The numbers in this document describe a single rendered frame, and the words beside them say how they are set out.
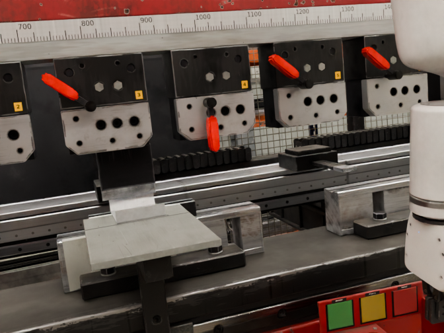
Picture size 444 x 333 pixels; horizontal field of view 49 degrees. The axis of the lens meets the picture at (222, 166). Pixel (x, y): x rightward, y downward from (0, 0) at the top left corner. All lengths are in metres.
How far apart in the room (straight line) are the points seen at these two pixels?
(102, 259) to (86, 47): 0.38
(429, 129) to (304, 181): 0.65
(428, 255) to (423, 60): 0.28
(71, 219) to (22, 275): 1.47
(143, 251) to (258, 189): 0.63
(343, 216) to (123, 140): 0.49
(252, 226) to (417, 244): 0.34
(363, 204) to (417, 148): 0.39
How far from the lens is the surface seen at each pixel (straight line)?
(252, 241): 0.99
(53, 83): 0.84
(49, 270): 2.63
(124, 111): 0.88
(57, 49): 0.88
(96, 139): 0.88
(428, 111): 0.71
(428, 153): 0.72
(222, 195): 1.23
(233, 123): 0.93
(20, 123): 0.88
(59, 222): 1.18
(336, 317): 0.89
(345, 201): 1.07
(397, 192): 1.15
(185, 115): 0.90
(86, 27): 0.89
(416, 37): 0.73
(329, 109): 1.01
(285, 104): 0.97
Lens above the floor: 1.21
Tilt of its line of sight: 9 degrees down
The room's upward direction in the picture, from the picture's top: 6 degrees counter-clockwise
